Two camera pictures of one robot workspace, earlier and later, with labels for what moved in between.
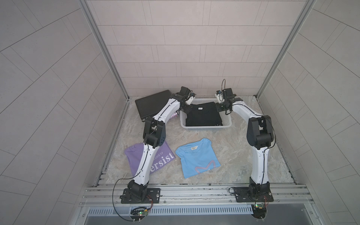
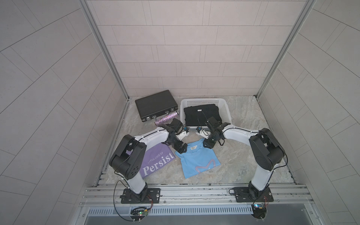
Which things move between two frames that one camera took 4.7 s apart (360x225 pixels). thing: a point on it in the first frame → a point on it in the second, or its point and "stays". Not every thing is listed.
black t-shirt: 204,115 stays
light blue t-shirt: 198,158 stays
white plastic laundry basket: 227,119 stays
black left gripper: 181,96 → 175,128
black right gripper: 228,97 → 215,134
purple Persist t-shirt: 133,153 stays
